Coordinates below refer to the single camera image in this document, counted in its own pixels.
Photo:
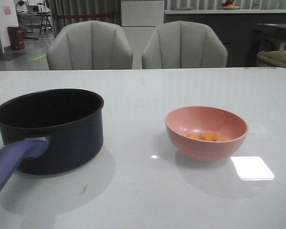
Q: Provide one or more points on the tan cushion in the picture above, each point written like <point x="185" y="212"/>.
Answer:
<point x="272" y="59"/>

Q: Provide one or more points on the beige chair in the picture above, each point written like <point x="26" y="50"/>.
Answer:
<point x="90" y="45"/>
<point x="183" y="44"/>

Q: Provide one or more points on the white cabinet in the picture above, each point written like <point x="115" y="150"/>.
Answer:
<point x="138" y="18"/>

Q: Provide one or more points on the grey kitchen counter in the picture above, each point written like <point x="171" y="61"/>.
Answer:
<point x="233" y="27"/>

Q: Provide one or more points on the left beige chair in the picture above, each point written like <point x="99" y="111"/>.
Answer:
<point x="90" y="45"/>

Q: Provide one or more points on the red trash bin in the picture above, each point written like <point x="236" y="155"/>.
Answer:
<point x="16" y="37"/>

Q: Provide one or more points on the right beige chair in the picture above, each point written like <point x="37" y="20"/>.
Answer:
<point x="183" y="44"/>

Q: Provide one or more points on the dark blue saucepan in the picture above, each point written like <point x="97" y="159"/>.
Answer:
<point x="50" y="132"/>

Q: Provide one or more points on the black appliance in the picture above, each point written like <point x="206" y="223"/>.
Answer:
<point x="265" y="37"/>

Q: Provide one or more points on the fruit plate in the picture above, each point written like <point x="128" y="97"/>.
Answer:
<point x="229" y="5"/>

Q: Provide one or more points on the pink bowl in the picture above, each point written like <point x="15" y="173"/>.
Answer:
<point x="195" y="120"/>

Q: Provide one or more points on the red barrier belt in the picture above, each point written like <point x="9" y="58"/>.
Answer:
<point x="87" y="16"/>

